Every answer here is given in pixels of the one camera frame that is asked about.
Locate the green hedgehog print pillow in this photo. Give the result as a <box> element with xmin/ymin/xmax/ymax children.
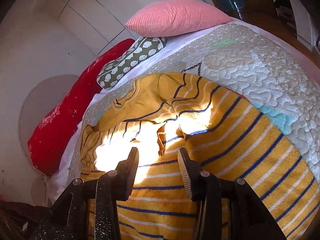
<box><xmin>97</xmin><ymin>37</ymin><xmax>167</xmax><ymax>89</ymax></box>

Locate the yellow striped knit sweater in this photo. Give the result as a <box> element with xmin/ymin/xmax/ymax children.
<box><xmin>80</xmin><ymin>73</ymin><xmax>319</xmax><ymax>239</ymax></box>

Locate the pink textured pillow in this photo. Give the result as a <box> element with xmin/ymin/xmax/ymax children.
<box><xmin>125</xmin><ymin>0</ymin><xmax>232</xmax><ymax>37</ymax></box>

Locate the red long pillow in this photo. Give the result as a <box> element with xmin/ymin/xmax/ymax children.
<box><xmin>27</xmin><ymin>38</ymin><xmax>134</xmax><ymax>176</ymax></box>

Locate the beige patchwork quilt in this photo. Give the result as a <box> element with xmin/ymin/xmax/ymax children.
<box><xmin>66</xmin><ymin>23</ymin><xmax>320</xmax><ymax>188</ymax></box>

